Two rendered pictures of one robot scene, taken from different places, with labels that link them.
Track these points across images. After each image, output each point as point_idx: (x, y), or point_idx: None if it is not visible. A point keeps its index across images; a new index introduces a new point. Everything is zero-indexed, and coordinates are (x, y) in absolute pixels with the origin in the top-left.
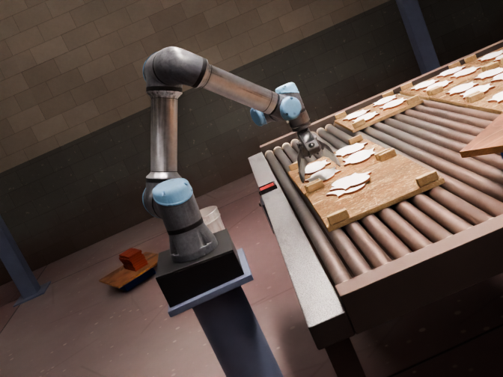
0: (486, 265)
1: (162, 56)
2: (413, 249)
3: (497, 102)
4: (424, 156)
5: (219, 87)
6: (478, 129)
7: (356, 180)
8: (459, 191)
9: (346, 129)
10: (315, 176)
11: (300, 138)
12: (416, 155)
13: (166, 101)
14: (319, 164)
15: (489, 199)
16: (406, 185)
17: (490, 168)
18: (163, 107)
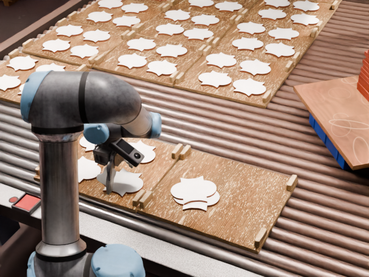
0: None
1: (105, 90)
2: (365, 255)
3: (212, 87)
4: (216, 150)
5: (138, 118)
6: (232, 117)
7: (203, 188)
8: (323, 190)
9: (12, 103)
10: (115, 184)
11: (119, 149)
12: (200, 147)
13: (76, 144)
14: (85, 164)
15: (368, 198)
16: (271, 190)
17: (319, 165)
18: (74, 154)
